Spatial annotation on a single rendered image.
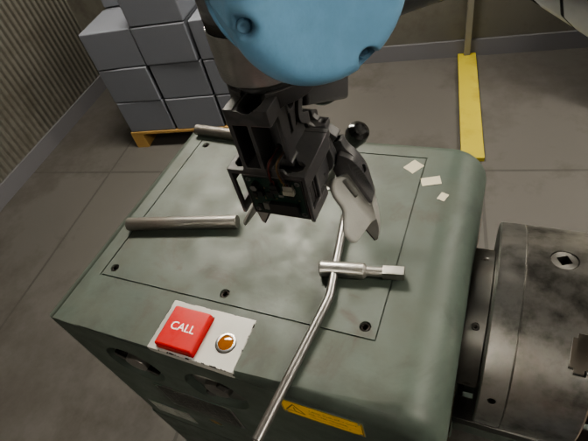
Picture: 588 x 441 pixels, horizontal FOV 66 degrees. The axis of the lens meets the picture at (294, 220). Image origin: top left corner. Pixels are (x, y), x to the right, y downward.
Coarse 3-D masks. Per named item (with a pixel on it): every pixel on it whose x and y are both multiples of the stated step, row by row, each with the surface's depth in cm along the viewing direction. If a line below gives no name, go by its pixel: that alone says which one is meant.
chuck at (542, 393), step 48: (528, 240) 63; (576, 240) 63; (528, 288) 58; (576, 288) 57; (528, 336) 56; (576, 336) 55; (528, 384) 57; (576, 384) 55; (528, 432) 62; (576, 432) 57
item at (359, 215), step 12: (336, 180) 42; (348, 180) 42; (336, 192) 41; (348, 192) 42; (360, 192) 43; (348, 204) 42; (360, 204) 43; (372, 204) 43; (348, 216) 42; (360, 216) 43; (372, 216) 44; (348, 228) 41; (360, 228) 43; (372, 228) 46; (348, 240) 42
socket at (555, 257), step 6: (558, 252) 61; (564, 252) 61; (552, 258) 60; (558, 258) 60; (564, 258) 60; (570, 258) 60; (576, 258) 60; (558, 264) 59; (564, 264) 61; (570, 264) 59; (576, 264) 59
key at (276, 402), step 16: (336, 240) 65; (336, 256) 63; (320, 304) 59; (320, 320) 57; (304, 336) 56; (304, 352) 55; (288, 368) 54; (288, 384) 53; (272, 400) 52; (272, 416) 51; (256, 432) 50
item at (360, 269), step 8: (320, 264) 62; (328, 264) 62; (336, 264) 61; (344, 264) 61; (352, 264) 61; (360, 264) 61; (320, 272) 62; (328, 272) 61; (336, 272) 61; (344, 272) 61; (352, 272) 60; (360, 272) 60; (368, 272) 60; (376, 272) 60; (384, 272) 59; (392, 272) 59; (400, 272) 59
